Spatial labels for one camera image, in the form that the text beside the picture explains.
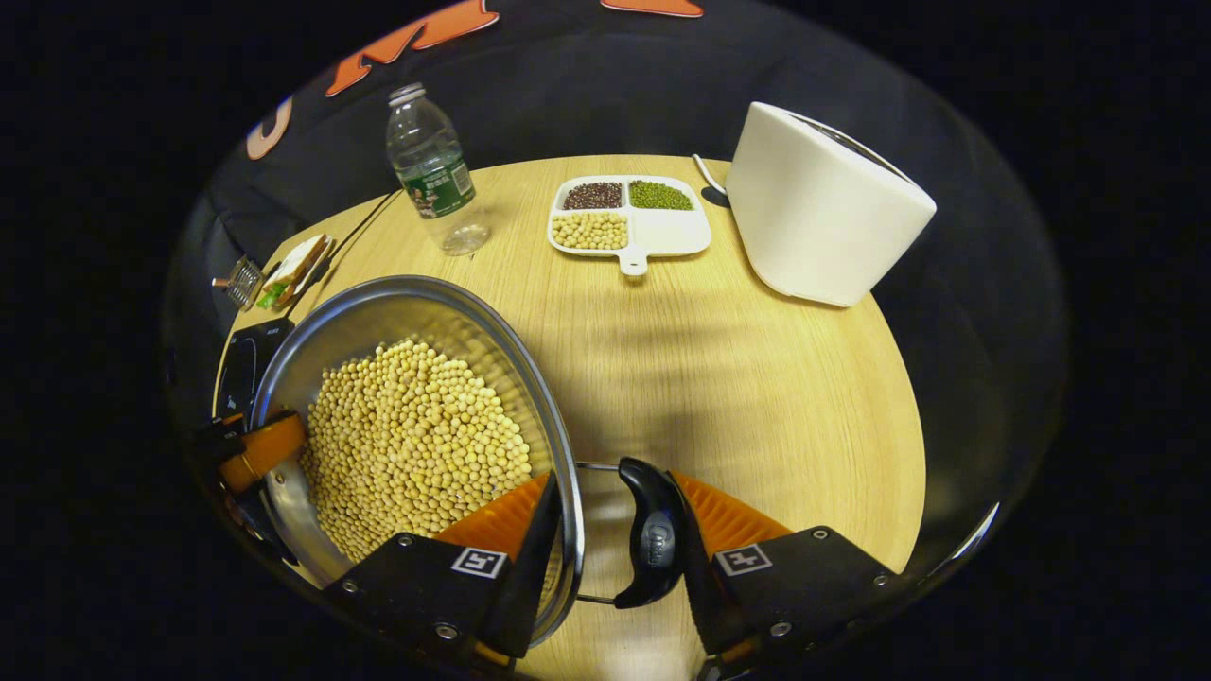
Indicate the small heap of soybeans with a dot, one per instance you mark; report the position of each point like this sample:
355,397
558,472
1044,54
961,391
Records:
589,230

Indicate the white toaster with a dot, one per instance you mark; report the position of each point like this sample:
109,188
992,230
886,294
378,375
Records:
823,203

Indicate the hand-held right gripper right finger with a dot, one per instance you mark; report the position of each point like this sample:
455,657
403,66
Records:
705,596

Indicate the clear plastic water bottle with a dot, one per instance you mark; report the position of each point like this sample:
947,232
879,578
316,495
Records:
435,170

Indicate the white divided plate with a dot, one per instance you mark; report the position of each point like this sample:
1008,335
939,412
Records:
667,232

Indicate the pile of green mung beans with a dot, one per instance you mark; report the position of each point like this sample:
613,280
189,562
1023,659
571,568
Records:
659,196

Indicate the pile of yellow soybeans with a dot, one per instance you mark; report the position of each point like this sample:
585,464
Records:
407,445

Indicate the pile of red beans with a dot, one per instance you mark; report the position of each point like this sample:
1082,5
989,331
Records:
593,195

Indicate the sandwich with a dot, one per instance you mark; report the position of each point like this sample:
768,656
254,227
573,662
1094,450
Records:
295,268

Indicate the black induction cooktop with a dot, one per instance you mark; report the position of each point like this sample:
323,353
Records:
251,364

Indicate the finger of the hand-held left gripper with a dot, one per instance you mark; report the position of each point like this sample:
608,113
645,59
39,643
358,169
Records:
265,451

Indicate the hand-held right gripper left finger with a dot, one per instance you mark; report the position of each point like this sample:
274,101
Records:
530,577

